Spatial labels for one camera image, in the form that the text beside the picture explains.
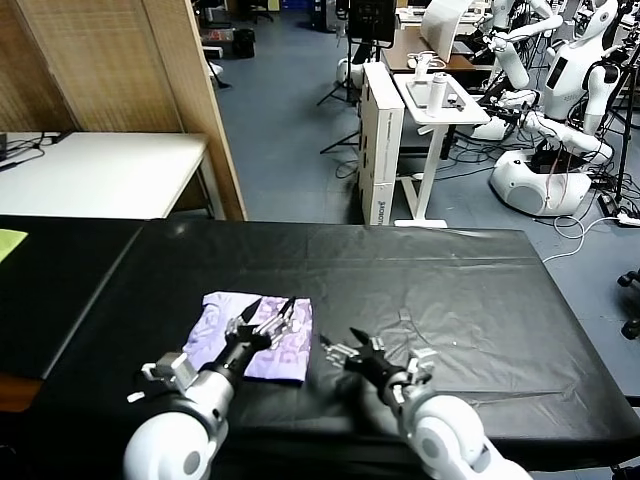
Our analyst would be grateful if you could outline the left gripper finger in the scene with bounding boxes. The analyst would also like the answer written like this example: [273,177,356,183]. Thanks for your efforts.
[224,295,263,342]
[253,295,298,351]

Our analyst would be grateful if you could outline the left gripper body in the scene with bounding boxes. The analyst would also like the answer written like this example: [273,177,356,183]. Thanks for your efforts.
[213,332,275,384]

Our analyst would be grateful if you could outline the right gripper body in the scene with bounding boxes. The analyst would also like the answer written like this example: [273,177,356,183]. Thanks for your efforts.
[344,349,410,399]

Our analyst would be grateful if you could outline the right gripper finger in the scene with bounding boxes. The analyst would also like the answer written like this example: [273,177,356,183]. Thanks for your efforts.
[318,334,362,370]
[348,326,387,355]

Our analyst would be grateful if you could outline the lavender t-shirt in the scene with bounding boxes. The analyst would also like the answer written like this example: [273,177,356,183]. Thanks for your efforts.
[180,292,315,386]

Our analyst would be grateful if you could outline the white robot forearm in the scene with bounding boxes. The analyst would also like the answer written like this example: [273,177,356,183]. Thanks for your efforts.
[519,110,615,165]

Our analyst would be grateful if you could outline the big white round robot base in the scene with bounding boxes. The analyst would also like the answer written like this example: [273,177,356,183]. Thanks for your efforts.
[488,148,592,219]

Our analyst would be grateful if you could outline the low white robot base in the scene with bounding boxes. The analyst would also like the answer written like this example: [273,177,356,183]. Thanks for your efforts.
[469,115,515,142]

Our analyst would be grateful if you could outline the wide black table cover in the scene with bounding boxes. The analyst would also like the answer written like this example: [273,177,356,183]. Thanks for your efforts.
[42,218,640,466]

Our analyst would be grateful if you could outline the white standing desk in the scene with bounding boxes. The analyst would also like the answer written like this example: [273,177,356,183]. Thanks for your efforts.
[393,72,492,229]

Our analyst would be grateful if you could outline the narrow black table cover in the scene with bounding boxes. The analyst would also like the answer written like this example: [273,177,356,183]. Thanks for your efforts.
[0,214,146,381]

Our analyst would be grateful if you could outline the tall white cardboard box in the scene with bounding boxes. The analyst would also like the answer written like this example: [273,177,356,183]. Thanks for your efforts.
[357,62,405,226]

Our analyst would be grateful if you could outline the white table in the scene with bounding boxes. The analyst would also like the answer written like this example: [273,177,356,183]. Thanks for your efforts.
[0,131,226,221]

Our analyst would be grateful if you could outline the yellow-green cloth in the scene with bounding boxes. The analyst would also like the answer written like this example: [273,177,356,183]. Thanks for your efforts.
[0,228,30,264]

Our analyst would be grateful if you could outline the white bottle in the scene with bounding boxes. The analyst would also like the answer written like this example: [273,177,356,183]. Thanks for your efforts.
[425,72,449,118]

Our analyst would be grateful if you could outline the black office chair base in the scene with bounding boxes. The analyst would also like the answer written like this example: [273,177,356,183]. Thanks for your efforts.
[616,268,640,342]

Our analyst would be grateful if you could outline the black trash bin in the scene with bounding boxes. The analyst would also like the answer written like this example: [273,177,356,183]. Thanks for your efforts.
[232,28,257,61]

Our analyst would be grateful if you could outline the white desk gadget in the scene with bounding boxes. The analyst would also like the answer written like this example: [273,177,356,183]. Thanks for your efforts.
[407,51,449,83]

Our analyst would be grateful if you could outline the wooden folding screen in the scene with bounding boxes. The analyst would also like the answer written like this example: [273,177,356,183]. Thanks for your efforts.
[0,0,248,221]

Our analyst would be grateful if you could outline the red patterned crate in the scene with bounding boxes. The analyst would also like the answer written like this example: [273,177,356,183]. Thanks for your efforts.
[201,28,235,49]

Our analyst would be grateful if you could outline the black monitor tripod stand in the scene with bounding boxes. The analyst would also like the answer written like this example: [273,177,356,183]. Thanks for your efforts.
[316,37,371,157]

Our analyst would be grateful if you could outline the brown wooden desk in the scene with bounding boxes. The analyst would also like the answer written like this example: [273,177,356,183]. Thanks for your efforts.
[381,27,496,76]

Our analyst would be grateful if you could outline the black office chair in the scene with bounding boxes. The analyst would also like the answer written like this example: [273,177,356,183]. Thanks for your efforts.
[248,0,277,25]

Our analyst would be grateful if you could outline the tall black tripod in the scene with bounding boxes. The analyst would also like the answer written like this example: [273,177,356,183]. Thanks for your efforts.
[612,47,640,206]

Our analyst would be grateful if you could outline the white curved shell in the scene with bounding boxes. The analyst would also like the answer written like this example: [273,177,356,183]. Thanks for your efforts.
[420,0,475,65]

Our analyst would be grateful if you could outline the black monitor panel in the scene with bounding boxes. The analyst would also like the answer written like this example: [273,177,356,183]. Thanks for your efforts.
[346,0,400,50]

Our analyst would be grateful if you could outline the white humanoid robot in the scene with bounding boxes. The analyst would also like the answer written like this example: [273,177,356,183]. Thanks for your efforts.
[542,0,626,137]

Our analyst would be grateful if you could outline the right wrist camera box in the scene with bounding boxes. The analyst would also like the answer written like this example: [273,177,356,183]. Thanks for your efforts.
[403,347,440,387]

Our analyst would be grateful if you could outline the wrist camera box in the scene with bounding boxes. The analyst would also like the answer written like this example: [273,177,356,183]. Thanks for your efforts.
[403,347,440,387]
[140,351,197,397]

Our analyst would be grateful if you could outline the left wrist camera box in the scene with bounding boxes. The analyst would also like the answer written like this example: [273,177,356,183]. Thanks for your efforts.
[140,351,197,397]

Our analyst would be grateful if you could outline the white floor cable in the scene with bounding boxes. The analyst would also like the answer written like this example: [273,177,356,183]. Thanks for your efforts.
[542,213,640,265]

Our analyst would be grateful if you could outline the black cable with plug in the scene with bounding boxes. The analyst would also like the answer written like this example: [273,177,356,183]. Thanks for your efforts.
[7,130,76,154]

